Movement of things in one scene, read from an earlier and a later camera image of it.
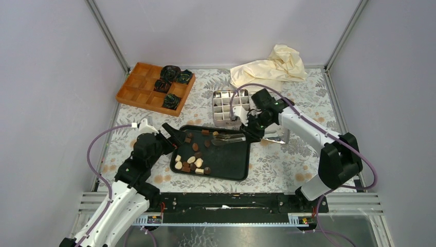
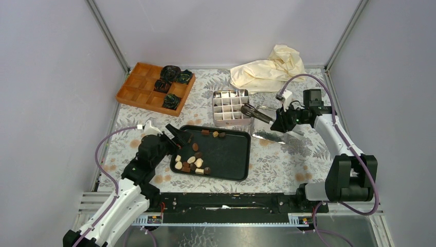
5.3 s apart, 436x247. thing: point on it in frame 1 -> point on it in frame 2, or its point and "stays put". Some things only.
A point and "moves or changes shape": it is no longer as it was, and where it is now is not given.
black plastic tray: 196,155 stays put
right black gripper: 251,135 -> 281,122
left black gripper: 178,138 stays put
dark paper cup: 170,73 stays put
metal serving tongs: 220,139 moves or changes shape
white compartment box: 221,100 stays put
